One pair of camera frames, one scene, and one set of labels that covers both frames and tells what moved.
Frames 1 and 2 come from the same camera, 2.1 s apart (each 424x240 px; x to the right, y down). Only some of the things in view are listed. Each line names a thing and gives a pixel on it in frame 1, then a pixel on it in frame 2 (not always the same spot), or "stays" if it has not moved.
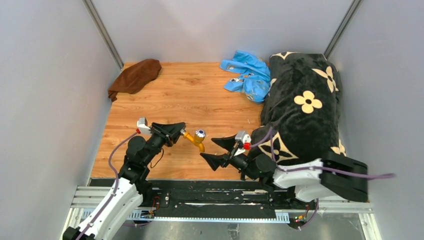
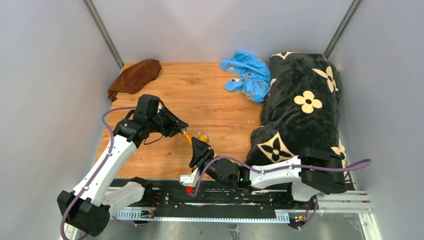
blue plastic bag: x=254 y=80 stays
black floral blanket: x=300 y=121 stays
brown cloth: x=134 y=78 stays
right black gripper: x=224 y=159 -> x=202 y=151
